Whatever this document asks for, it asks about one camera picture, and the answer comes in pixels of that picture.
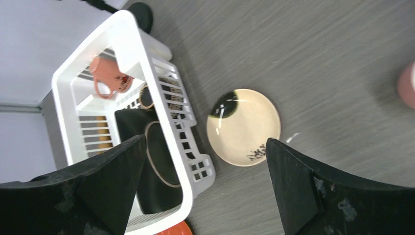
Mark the brown ceramic bowl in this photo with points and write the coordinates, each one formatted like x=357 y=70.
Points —
x=147 y=103

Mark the white plastic dish rack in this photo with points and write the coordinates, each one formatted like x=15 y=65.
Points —
x=87 y=121

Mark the pink mug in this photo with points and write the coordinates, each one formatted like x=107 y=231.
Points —
x=106 y=71

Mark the white patterned bowl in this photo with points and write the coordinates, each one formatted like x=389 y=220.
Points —
x=239 y=125

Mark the teal square plate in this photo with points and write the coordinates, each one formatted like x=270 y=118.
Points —
x=159 y=188

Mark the cream pink cup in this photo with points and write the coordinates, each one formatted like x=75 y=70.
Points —
x=406 y=85

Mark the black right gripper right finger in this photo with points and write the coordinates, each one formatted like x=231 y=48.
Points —
x=314 y=198

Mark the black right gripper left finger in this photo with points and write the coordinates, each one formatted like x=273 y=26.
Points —
x=92 y=197

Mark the orange red bowl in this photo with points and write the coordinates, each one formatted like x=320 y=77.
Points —
x=181 y=228

